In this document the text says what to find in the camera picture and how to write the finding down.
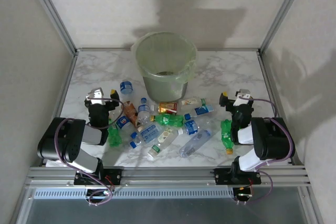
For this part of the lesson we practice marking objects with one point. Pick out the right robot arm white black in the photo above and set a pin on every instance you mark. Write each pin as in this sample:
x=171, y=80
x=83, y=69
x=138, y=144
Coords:
x=273, y=140

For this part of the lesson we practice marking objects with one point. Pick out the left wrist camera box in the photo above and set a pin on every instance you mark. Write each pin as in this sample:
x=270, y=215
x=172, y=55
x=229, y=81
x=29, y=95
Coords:
x=95, y=94

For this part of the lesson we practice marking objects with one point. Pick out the clear crushed water bottle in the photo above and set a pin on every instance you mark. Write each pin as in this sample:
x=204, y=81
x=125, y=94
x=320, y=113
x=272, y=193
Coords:
x=195, y=142

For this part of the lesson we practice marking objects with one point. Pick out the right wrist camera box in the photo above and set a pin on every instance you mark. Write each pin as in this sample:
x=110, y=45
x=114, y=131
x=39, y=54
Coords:
x=242, y=96

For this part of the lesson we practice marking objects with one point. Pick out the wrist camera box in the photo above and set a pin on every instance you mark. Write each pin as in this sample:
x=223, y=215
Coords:
x=242, y=96
x=95, y=94

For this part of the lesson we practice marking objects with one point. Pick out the small crushed blue-label bottle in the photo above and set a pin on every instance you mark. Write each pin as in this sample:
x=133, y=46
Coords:
x=126, y=87

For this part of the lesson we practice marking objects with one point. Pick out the aluminium frame post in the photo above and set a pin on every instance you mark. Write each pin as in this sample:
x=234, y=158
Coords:
x=22, y=205
x=284, y=9
x=311, y=205
x=50, y=11

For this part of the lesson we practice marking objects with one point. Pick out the brown label drink bottle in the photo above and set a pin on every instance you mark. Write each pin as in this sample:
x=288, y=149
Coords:
x=130, y=111

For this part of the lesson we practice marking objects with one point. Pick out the white green label bottle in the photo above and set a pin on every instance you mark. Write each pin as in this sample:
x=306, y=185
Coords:
x=162, y=140

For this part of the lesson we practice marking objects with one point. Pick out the plain green bottle yellow cap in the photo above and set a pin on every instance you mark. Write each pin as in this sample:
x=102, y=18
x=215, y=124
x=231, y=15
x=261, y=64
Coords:
x=226, y=136

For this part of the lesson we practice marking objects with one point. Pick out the slim clear bottle blue cap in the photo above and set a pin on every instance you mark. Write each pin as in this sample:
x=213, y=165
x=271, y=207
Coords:
x=143, y=110

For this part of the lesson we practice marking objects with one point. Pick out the green soda bottle with label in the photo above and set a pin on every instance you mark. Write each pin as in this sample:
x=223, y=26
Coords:
x=168, y=119

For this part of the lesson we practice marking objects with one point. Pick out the wide aluminium base rail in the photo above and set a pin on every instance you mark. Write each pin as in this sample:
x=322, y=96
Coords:
x=168, y=175

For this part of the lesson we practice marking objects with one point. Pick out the red yellow label bottle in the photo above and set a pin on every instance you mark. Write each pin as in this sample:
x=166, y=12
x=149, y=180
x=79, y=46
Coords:
x=168, y=107

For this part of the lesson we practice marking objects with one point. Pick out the aluminium frame rail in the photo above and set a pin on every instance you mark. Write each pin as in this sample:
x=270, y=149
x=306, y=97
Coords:
x=67, y=82
x=266, y=77
x=105, y=49

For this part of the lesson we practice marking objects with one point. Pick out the pepsi label plastic bottle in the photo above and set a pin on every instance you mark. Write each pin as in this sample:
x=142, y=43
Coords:
x=122, y=122

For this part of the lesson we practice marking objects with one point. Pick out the white label green-band bottle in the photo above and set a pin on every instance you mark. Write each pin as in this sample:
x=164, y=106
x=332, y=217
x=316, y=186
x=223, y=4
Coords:
x=190, y=102

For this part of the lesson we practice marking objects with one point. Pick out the crushed green plastic bottle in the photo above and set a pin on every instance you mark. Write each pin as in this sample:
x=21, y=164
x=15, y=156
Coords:
x=114, y=138

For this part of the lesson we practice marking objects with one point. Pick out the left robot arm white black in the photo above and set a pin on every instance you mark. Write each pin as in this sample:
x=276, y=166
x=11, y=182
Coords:
x=84, y=162

